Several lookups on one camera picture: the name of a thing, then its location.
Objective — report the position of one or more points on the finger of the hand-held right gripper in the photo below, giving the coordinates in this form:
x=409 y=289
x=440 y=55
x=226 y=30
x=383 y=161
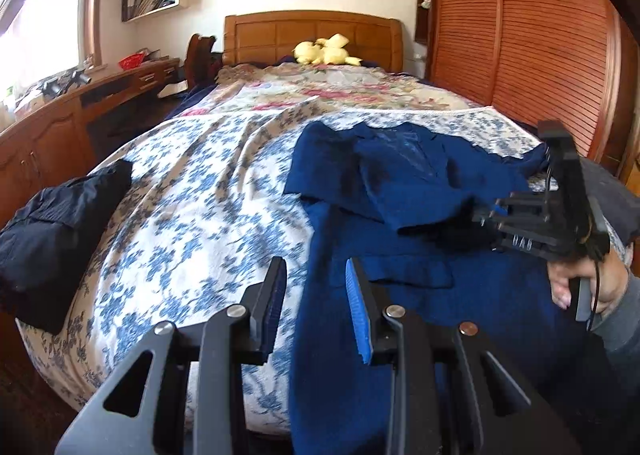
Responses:
x=500 y=224
x=525 y=202

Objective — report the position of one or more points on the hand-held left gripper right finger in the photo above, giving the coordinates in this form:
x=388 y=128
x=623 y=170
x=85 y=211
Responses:
x=356 y=315

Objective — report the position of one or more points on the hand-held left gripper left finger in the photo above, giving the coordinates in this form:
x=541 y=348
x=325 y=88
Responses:
x=275 y=305

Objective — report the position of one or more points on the blue knit garment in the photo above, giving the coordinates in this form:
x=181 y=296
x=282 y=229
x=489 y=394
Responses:
x=425 y=245

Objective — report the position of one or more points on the person's right forearm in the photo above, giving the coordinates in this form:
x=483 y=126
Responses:
x=620 y=335

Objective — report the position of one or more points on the person's right hand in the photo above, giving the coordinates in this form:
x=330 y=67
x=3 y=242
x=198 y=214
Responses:
x=612 y=285

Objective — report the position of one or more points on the dark grey cloth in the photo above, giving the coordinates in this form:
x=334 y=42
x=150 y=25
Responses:
x=609 y=185

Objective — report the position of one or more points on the wooden door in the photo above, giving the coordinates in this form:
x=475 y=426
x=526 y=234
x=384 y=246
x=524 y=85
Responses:
x=631 y=100

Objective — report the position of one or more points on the wooden bed with floral cover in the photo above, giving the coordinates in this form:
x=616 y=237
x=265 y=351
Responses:
x=200 y=215

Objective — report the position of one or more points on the louvered wooden wardrobe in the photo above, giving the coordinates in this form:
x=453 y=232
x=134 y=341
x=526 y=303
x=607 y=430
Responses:
x=500 y=35

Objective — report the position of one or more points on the pink floral quilt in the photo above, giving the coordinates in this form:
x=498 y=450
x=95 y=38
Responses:
x=325 y=90

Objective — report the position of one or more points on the navy bed sheet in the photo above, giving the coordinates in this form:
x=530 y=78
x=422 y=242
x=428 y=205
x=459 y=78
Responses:
x=192 y=100

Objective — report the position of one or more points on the black folded garment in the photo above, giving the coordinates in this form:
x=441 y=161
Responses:
x=55 y=235

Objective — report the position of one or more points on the white paper sheet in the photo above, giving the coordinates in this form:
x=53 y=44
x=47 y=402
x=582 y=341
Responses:
x=172 y=90

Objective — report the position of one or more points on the yellow plush toy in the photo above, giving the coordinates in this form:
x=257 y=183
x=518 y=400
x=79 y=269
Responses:
x=325 y=52

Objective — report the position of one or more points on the dark wooden chair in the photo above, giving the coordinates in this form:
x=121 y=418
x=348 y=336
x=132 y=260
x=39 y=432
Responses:
x=197 y=60

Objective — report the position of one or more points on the wooden bed headboard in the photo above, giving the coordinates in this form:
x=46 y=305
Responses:
x=300 y=30

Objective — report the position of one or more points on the wooden desk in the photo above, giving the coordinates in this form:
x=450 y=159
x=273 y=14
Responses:
x=50 y=135

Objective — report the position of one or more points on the red bowl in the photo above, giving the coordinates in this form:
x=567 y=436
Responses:
x=131 y=62

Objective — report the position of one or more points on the black metal gadget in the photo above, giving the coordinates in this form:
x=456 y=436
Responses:
x=65 y=82

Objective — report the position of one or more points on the row of books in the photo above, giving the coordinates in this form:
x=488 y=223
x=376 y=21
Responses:
x=145 y=2

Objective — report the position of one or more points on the window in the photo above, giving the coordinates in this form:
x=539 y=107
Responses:
x=40 y=35

